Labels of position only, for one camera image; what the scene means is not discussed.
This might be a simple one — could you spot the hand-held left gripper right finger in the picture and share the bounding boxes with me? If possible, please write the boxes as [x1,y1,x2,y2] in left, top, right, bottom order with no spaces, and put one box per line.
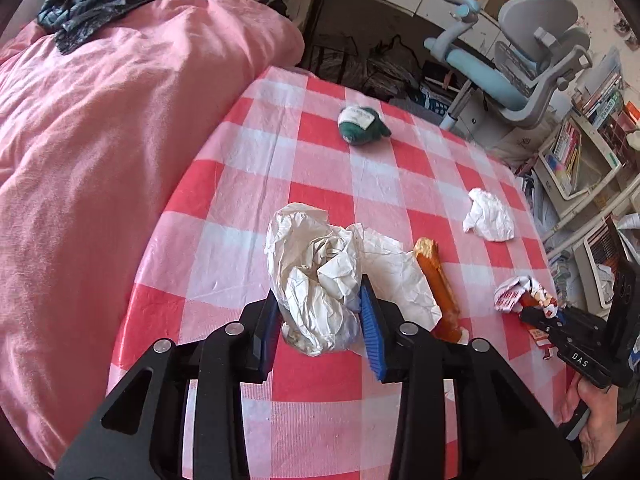
[359,275,583,480]

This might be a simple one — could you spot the row of colourful books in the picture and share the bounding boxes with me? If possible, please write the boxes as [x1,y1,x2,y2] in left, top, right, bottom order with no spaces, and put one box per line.
[584,217,632,283]

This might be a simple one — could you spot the black crinkled bag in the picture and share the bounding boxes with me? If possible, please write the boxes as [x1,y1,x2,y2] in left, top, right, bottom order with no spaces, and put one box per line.
[305,35,427,102]

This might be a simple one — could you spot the red white checkered tablecloth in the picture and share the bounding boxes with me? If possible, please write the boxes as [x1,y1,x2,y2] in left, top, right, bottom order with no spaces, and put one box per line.
[107,65,571,480]

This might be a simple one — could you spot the pink blanket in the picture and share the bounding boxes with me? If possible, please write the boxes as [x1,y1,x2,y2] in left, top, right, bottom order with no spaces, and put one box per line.
[0,0,306,467]

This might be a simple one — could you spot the red white wrapper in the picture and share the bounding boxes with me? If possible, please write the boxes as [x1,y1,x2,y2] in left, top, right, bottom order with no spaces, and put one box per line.
[494,275,561,346]

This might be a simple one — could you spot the black plastic bag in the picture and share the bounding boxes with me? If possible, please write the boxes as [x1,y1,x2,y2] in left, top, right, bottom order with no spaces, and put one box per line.
[37,0,222,56]

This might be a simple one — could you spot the brown sausage wrapper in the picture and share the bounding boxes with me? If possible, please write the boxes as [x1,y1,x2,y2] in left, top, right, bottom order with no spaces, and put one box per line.
[412,237,468,345]

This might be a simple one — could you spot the large white paper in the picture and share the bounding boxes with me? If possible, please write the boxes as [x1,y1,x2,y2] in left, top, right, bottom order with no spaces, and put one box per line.
[264,202,443,357]

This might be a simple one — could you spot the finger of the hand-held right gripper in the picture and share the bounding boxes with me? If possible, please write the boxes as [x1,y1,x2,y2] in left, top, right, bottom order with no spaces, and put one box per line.
[519,306,576,333]
[537,327,581,361]

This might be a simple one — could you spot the white tiered shelf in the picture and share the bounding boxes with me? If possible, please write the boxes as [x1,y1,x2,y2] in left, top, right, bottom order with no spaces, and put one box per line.
[534,109,628,202]

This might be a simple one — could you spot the grey blue office chair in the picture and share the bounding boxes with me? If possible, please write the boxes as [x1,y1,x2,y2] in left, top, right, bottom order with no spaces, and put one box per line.
[424,0,594,133]

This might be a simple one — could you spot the small crumpled white paper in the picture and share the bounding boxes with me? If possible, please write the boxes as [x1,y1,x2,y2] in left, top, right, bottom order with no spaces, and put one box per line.
[462,187,516,242]

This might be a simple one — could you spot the person's right hand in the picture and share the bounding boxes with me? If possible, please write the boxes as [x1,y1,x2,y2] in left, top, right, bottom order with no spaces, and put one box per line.
[559,374,627,472]

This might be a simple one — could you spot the green white crumpled packet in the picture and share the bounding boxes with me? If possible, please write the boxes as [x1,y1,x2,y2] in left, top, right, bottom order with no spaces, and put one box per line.
[337,105,392,147]

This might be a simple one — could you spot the white rolling book cart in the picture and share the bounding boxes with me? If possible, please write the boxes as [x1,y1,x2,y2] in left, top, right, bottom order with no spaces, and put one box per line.
[545,200,640,312]

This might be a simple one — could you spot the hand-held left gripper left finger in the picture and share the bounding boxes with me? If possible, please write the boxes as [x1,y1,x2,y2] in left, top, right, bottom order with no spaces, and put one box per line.
[52,290,281,480]

